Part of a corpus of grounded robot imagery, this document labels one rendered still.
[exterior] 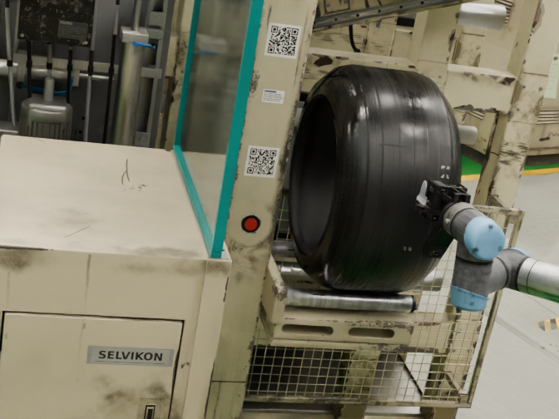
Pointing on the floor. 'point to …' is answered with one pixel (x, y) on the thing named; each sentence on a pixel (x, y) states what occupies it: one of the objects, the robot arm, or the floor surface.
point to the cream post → (257, 204)
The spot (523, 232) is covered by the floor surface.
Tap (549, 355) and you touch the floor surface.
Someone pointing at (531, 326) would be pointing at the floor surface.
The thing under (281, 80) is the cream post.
